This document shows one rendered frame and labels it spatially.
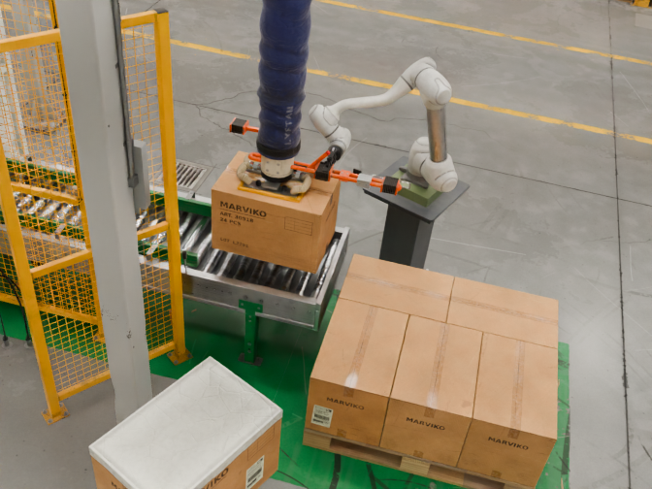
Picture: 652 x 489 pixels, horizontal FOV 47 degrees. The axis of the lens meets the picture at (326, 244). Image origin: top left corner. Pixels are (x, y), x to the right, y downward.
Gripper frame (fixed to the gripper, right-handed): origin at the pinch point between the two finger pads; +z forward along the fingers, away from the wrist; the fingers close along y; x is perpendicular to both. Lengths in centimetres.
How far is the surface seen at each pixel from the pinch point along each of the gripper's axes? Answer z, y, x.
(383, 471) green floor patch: 82, 121, -63
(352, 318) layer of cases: 33, 66, -29
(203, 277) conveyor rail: 34, 61, 55
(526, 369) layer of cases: 39, 66, -121
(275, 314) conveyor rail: 34, 76, 14
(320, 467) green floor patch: 90, 121, -30
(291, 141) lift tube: 6.7, -18.1, 17.8
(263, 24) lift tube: 9, -77, 34
